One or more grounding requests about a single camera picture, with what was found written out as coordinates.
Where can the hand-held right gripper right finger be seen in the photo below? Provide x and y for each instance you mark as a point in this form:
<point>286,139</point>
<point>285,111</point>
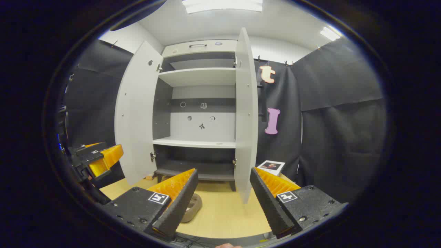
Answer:
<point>267,203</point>

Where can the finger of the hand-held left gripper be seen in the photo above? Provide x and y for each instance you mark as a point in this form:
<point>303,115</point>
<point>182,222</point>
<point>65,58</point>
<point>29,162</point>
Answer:
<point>108,156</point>

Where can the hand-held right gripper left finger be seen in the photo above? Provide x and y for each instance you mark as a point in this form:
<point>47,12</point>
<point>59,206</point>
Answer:
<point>182,203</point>

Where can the brown fuzzy shoe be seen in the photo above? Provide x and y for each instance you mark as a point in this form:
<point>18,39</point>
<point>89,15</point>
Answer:
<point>193,206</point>

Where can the white shoe cabinet door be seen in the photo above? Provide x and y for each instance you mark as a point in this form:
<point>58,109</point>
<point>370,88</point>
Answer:
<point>246,113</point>
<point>137,113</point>

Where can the grey shoe cabinet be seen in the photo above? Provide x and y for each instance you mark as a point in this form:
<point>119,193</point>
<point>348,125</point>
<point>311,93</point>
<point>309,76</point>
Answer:
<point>203,143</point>

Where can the light grey cabinet drawer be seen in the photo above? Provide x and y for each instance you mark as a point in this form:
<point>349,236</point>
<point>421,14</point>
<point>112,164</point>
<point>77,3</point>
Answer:
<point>179,50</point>

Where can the white picture box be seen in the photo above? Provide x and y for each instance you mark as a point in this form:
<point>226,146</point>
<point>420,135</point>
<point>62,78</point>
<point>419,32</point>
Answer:
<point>271,166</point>

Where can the ceiling light panel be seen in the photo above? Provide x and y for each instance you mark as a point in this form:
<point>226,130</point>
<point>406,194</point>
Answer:
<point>222,5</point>
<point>329,33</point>

